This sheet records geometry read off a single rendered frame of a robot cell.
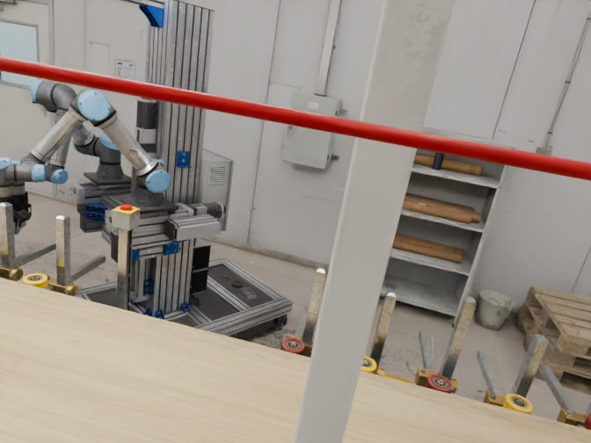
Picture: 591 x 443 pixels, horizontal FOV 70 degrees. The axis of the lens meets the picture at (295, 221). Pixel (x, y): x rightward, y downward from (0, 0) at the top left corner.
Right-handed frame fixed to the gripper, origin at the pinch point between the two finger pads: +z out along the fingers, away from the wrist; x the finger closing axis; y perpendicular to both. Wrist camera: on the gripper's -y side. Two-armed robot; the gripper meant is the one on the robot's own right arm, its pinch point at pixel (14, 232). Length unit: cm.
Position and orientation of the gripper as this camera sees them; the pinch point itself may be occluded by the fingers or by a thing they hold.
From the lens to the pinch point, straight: 251.1
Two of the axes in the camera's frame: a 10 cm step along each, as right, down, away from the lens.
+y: 1.9, -2.9, 9.4
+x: -9.7, -2.1, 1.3
